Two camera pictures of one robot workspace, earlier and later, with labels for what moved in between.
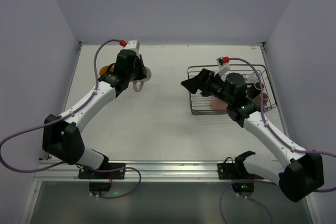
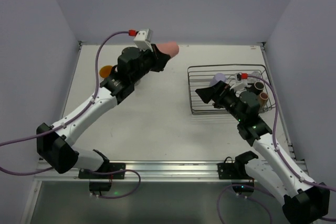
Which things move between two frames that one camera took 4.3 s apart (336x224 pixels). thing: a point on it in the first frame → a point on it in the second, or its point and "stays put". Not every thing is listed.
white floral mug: x=104 y=69 stays put
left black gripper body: x=140 y=67 → x=155 y=57
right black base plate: x=231 y=171 stays put
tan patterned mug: x=257 y=99 stays put
